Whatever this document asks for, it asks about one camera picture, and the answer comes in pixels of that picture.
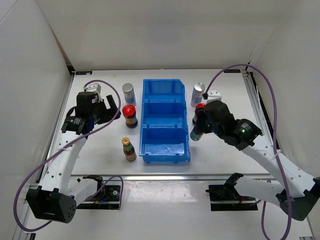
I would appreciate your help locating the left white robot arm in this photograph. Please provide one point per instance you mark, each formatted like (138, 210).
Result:
(54, 199)

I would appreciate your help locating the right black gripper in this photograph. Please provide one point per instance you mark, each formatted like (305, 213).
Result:
(201, 117)

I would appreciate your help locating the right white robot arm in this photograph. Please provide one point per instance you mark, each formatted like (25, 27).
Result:
(296, 192)

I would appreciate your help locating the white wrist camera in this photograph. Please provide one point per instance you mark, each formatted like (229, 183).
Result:
(95, 88)
(211, 95)

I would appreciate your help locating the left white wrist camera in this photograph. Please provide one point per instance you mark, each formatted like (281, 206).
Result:
(95, 88)

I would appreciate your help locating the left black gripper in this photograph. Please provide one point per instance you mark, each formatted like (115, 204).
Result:
(108, 113)

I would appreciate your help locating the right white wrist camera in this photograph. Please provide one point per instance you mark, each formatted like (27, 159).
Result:
(211, 95)

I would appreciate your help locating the blue three-compartment plastic bin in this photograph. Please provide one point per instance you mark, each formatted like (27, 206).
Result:
(164, 134)

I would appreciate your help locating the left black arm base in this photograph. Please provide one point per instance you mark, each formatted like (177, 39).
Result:
(109, 196)

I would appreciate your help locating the yellow-capped sauce bottle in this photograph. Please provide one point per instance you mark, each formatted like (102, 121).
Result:
(196, 133)
(128, 149)

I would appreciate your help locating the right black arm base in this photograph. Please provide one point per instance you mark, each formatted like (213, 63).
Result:
(224, 197)

